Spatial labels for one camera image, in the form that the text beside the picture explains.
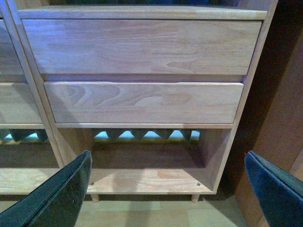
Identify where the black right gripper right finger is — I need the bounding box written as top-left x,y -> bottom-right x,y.
244,150 -> 303,227

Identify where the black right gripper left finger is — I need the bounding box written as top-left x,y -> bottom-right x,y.
0,150 -> 92,227

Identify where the neighbouring wooden shelf unit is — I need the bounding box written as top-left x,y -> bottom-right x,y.
0,4 -> 64,196

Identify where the brown wooden side panel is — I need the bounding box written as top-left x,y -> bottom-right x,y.
230,25 -> 303,227

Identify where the dark pleated curtain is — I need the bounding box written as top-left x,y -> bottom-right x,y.
0,128 -> 200,142

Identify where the lower wooden drawer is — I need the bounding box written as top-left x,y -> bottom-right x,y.
45,81 -> 244,124

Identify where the wooden drawer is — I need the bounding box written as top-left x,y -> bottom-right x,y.
23,19 -> 261,75
45,81 -> 244,124

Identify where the upper wooden drawer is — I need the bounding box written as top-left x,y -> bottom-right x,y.
23,19 -> 261,75

